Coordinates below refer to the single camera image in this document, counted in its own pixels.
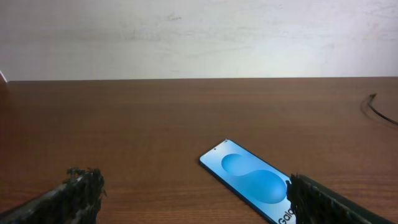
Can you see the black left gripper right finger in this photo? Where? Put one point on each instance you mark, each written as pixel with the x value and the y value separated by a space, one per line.
pixel 313 203

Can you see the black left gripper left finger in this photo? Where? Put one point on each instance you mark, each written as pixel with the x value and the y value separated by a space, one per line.
pixel 76 200

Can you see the blue Samsung Galaxy smartphone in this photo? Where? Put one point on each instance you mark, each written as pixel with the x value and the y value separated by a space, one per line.
pixel 253 180

